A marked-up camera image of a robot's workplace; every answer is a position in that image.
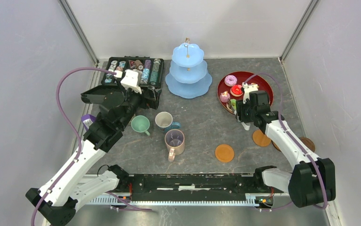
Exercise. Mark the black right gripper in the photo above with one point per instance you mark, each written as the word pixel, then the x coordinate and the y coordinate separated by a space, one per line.
pixel 240 107

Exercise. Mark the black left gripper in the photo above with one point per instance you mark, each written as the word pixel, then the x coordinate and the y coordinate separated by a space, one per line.
pixel 152 101

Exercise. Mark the red frosted donut cake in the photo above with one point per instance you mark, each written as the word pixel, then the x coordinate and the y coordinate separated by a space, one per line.
pixel 237 90

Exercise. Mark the pink mousse cake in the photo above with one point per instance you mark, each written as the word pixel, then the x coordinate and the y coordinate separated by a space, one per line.
pixel 224 97

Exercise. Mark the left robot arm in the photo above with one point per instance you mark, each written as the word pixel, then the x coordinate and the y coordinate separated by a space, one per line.
pixel 61 197

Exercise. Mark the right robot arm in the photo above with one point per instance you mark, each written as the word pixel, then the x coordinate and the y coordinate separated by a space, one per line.
pixel 296 156

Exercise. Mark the green mousse cake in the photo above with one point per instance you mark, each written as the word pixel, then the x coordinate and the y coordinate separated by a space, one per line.
pixel 254 85

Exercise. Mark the mint green cup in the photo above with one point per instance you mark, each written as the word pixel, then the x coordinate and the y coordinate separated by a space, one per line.
pixel 141 124

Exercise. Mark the black poker chip case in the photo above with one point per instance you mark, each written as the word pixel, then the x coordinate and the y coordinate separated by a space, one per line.
pixel 139 75

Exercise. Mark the tan wooden coaster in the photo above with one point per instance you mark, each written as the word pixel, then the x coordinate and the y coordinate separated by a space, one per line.
pixel 260 138

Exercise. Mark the round red serving tray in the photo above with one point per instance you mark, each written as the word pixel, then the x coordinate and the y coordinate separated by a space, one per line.
pixel 241 77

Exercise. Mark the purple sprinkled donut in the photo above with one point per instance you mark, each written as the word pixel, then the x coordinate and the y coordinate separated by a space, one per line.
pixel 230 80

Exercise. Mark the blue three-tier cake stand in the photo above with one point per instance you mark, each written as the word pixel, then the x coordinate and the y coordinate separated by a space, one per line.
pixel 188 75

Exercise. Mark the rose gold marble mug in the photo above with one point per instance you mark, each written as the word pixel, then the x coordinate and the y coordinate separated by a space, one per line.
pixel 175 143

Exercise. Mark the light orange wooden coaster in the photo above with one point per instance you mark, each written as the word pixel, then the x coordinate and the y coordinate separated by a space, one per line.
pixel 224 153

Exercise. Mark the dark brown wooden coaster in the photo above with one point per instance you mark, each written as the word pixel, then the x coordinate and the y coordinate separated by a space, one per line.
pixel 308 143

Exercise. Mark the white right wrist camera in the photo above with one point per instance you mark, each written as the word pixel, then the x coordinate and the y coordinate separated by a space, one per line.
pixel 247 90

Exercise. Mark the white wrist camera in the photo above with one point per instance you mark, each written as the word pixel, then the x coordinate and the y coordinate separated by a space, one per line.
pixel 247 90
pixel 128 80

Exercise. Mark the white mug blue handle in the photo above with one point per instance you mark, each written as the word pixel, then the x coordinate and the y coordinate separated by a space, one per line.
pixel 164 120

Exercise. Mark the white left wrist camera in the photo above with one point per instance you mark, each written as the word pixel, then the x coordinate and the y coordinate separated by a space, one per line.
pixel 128 80

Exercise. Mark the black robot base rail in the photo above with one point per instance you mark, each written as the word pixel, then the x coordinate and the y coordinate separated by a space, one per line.
pixel 216 189

